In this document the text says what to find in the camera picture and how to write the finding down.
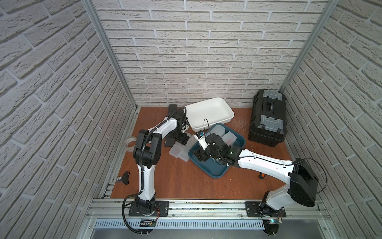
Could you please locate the clear pencil case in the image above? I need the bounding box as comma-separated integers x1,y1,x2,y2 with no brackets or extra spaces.
169,142,186,158
178,135,198,162

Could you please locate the clear pencil case rounded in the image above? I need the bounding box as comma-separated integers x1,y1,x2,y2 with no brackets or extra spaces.
222,131,237,147
209,124,225,137

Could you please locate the white plastic tray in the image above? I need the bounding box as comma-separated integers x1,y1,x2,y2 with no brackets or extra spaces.
186,98,234,132

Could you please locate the black pencil case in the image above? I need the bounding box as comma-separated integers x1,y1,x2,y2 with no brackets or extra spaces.
164,135,175,147
168,104,178,115

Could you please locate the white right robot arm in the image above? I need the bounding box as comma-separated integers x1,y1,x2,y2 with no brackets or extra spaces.
193,131,318,216

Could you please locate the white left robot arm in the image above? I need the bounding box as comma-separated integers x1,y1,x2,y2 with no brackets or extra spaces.
133,115,190,215

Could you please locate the teal plastic tray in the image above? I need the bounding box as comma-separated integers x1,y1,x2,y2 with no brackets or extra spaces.
189,123,246,179

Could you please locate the clear tape roll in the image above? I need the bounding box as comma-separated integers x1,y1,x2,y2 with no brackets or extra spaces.
124,136,137,152

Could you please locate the black plastic toolbox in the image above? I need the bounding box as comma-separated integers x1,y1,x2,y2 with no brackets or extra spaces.
248,90,287,147

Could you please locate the small black clamp part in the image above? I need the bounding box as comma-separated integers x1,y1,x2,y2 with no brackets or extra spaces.
116,171,130,185

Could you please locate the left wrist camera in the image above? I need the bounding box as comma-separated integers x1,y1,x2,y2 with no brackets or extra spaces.
180,112,189,131

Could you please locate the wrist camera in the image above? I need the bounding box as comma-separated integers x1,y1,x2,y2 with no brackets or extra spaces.
180,112,189,131
195,130,209,150

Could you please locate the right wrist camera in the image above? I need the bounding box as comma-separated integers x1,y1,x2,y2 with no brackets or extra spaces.
195,130,209,150

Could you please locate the black corrugated cable conduit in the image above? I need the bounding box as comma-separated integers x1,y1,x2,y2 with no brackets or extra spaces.
120,107,187,235

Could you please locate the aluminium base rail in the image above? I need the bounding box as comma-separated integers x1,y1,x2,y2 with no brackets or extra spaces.
85,198,330,220

